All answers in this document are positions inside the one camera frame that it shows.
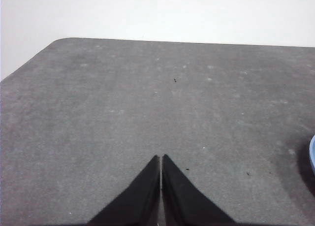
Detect blue plate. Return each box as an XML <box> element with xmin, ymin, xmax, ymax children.
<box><xmin>309</xmin><ymin>134</ymin><xmax>315</xmax><ymax>175</ymax></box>

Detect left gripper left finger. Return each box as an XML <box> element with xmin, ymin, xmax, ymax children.
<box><xmin>89</xmin><ymin>155</ymin><xmax>161</xmax><ymax>225</ymax></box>

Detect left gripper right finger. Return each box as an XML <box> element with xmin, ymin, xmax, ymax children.
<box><xmin>161</xmin><ymin>154</ymin><xmax>236</xmax><ymax>225</ymax></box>

